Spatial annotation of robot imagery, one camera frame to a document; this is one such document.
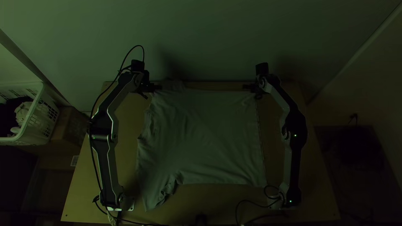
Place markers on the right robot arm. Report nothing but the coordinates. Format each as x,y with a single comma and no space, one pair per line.
293,132

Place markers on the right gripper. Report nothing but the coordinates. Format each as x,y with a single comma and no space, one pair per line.
257,88

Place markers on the white laundry basket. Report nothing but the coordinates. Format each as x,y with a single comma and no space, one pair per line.
40,120

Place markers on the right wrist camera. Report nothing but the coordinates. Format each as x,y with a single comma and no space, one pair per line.
262,68

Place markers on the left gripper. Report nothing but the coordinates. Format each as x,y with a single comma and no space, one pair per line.
146,85

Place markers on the white t-shirt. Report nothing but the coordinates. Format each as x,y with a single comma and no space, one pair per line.
201,135

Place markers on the heap of clothes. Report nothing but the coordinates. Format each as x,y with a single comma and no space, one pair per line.
17,116

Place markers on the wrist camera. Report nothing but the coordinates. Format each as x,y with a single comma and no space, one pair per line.
137,65
262,68

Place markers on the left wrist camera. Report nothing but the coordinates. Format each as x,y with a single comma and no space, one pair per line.
137,65

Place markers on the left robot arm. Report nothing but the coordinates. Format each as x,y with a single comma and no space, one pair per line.
105,132

